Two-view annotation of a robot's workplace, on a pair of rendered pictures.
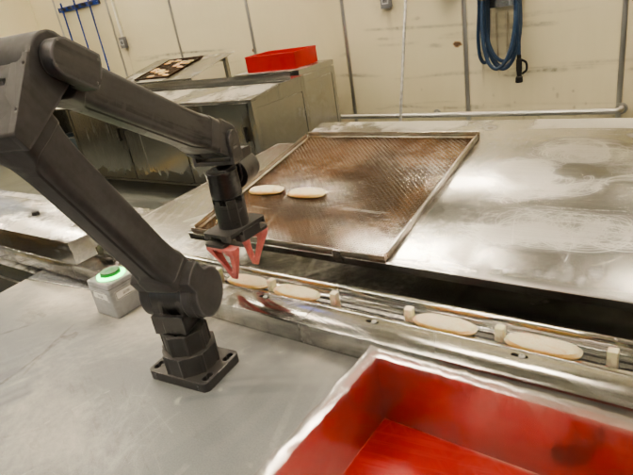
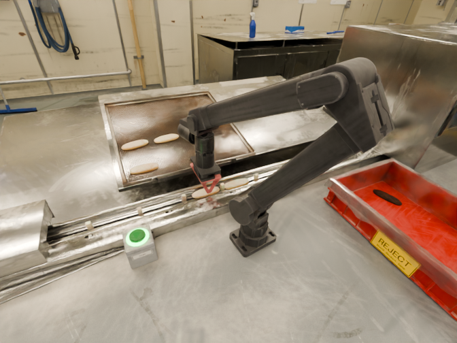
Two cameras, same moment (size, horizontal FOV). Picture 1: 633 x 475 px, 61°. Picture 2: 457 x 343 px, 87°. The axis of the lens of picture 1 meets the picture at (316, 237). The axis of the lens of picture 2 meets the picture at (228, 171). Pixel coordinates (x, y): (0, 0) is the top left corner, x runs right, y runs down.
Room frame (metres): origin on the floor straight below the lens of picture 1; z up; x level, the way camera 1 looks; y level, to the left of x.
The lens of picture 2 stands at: (0.61, 0.67, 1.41)
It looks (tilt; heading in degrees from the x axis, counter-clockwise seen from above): 37 degrees down; 293
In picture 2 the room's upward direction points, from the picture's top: 3 degrees clockwise
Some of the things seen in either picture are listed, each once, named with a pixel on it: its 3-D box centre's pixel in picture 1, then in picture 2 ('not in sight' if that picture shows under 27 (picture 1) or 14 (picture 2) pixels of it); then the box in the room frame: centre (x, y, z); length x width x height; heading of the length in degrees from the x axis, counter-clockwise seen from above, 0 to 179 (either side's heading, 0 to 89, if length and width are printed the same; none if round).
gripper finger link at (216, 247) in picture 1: (234, 253); (207, 179); (0.91, 0.15, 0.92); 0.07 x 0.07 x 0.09; 51
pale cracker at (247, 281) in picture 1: (248, 280); (205, 191); (0.92, 0.14, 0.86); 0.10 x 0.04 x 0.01; 52
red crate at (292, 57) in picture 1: (281, 58); not in sight; (4.74, 0.03, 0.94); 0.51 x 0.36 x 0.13; 55
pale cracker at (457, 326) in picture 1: (444, 322); not in sight; (0.67, -0.17, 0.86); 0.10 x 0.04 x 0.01; 51
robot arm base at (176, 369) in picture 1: (189, 347); (254, 229); (0.71, 0.23, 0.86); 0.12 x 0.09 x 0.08; 57
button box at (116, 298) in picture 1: (120, 298); (141, 249); (0.97, 0.41, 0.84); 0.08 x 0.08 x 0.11; 51
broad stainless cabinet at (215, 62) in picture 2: not in sight; (277, 74); (1.41, -2.68, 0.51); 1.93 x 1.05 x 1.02; 51
